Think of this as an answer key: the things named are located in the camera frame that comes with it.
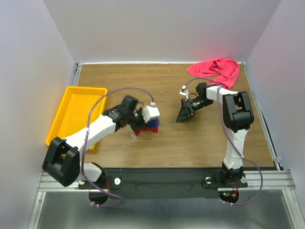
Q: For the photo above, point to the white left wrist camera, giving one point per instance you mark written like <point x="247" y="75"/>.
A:
<point x="149" y="113"/>

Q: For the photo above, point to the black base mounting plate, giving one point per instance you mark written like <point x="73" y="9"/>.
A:
<point x="130" y="192"/>

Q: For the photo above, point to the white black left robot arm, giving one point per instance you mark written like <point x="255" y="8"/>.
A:
<point x="106" y="124"/>

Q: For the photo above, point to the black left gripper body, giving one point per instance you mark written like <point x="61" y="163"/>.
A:
<point x="136" y="120"/>

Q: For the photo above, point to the pink towel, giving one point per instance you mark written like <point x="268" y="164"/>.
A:
<point x="226" y="71"/>

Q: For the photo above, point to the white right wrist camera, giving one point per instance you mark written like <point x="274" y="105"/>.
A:
<point x="183" y="91"/>

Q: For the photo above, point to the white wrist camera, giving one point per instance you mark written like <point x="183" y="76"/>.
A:
<point x="149" y="113"/>
<point x="183" y="91"/>

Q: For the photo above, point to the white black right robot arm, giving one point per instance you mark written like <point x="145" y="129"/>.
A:
<point x="236" y="115"/>

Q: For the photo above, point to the yellow plastic tray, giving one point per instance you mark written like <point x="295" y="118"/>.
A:
<point x="72" y="114"/>

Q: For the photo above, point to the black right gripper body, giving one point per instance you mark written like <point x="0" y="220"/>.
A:
<point x="196" y="103"/>

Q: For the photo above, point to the aluminium front frame rail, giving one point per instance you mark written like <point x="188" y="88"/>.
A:
<point x="269" y="180"/>

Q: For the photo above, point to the red and blue patterned towel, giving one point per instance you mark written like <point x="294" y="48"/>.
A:
<point x="151" y="126"/>

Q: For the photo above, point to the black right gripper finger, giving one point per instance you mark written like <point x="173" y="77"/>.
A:
<point x="183" y="117"/>
<point x="183" y="106"/>

